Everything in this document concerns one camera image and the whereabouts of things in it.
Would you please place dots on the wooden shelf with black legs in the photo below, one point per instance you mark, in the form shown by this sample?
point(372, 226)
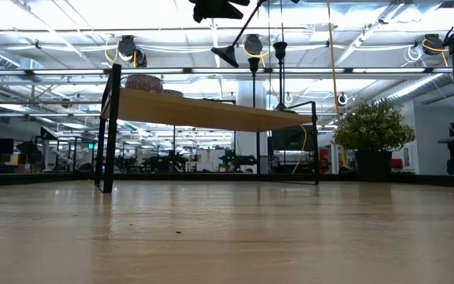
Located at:
point(195, 112)

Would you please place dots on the potted green plant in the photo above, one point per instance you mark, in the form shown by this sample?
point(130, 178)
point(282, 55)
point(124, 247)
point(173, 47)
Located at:
point(374, 126)

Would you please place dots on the black metal table frame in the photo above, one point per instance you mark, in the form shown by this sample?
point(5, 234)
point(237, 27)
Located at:
point(211, 177)

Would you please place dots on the black background robot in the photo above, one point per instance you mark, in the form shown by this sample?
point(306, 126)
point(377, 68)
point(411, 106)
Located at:
point(237, 161)
point(164, 163)

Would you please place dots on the black background screen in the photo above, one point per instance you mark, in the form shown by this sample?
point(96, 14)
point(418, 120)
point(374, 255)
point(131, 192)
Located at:
point(290, 138)

